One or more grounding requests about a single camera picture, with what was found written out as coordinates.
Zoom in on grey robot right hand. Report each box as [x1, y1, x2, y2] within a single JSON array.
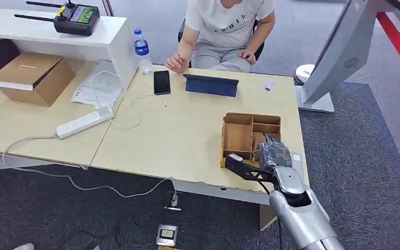
[[258, 133, 293, 170]]

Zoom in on person's left hand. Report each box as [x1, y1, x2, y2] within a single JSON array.
[[237, 48, 257, 66]]

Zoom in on person's right hand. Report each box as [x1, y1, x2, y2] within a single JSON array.
[[165, 53, 188, 74]]

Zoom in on black smartphone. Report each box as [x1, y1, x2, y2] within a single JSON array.
[[153, 70, 172, 96]]

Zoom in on clear water bottle blue cap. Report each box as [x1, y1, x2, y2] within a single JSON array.
[[133, 29, 154, 76]]

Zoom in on person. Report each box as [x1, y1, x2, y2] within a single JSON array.
[[165, 0, 276, 74]]

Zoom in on small white paper slip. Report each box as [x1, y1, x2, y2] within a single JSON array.
[[260, 80, 276, 93]]

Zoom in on wooden compartment box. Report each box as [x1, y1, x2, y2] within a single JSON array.
[[220, 112, 282, 169]]

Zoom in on tablet in blue case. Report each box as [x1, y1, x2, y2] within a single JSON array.
[[182, 73, 240, 98]]

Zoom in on round white device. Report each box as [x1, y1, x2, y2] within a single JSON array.
[[294, 64, 317, 86]]

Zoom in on pale wooden desk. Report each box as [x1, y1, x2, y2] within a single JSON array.
[[91, 65, 310, 232], [0, 58, 140, 171]]

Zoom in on printed paper sheets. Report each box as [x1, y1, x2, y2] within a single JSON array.
[[71, 61, 123, 110]]

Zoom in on grey display on stand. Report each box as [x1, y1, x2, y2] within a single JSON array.
[[295, 0, 400, 114]]

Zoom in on black remote controller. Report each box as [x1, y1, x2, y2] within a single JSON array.
[[14, 1, 101, 38]]

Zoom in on white power strip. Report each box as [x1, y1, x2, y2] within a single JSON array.
[[55, 107, 116, 140]]

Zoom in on white plug adapter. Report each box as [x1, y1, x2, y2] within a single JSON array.
[[164, 191, 183, 211]]

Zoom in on white desk shelf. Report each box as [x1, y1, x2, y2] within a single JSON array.
[[0, 7, 139, 91]]

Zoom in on small silver box device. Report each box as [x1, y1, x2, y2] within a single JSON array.
[[156, 224, 179, 248]]

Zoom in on brown cardboard box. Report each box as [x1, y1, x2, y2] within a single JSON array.
[[0, 52, 76, 108]]

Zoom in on red floor tape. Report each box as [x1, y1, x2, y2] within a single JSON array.
[[376, 11, 400, 87]]

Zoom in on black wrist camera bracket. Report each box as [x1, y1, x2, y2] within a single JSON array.
[[224, 153, 277, 183]]

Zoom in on thin white charging cable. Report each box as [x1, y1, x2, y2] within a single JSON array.
[[117, 94, 168, 131]]

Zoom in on white cable on papers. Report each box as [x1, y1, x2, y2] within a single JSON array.
[[89, 60, 126, 112]]

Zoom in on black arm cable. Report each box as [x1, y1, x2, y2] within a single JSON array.
[[260, 179, 284, 250]]

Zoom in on white power strip cord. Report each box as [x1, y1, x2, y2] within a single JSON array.
[[1, 134, 178, 199]]

